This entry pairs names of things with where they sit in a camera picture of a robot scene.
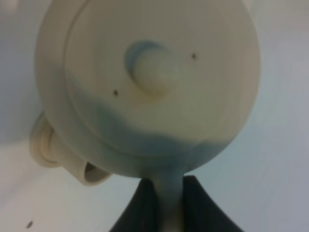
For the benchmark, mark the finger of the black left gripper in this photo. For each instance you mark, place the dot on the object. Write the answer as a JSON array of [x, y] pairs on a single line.
[[199, 212], [140, 210]]

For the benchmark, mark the beige teapot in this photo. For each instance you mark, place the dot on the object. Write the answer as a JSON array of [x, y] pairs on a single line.
[[149, 89]]

